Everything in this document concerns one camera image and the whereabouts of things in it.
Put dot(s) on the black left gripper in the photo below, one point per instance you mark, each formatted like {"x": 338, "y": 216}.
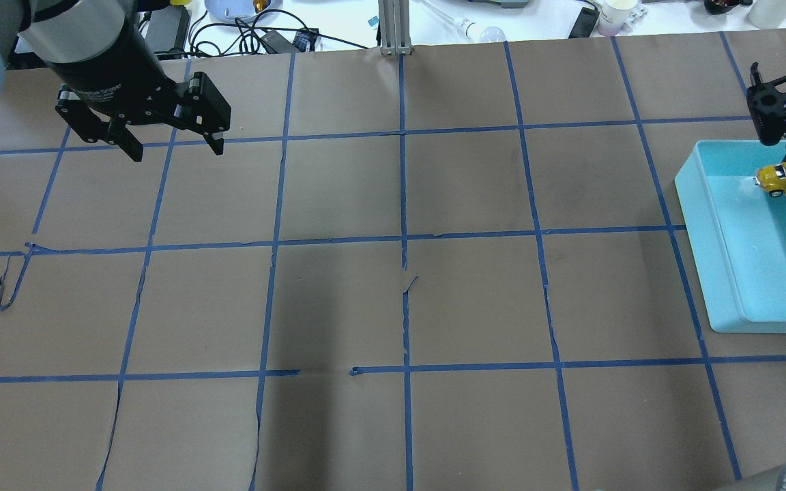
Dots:
{"x": 108, "y": 69}

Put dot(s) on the yellow toy beetle car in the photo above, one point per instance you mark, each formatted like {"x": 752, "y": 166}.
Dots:
{"x": 771, "y": 179}

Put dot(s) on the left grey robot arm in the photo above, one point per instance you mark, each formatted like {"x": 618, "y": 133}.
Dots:
{"x": 61, "y": 31}

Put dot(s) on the black power brick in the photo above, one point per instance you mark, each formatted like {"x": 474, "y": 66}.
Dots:
{"x": 166, "y": 31}

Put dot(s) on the light blue plastic bin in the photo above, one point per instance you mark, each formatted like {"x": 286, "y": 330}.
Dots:
{"x": 737, "y": 234}

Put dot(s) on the white paper cup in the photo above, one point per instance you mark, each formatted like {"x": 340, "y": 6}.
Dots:
{"x": 612, "y": 16}

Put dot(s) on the aluminium frame post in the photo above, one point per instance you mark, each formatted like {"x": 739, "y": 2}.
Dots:
{"x": 394, "y": 32}

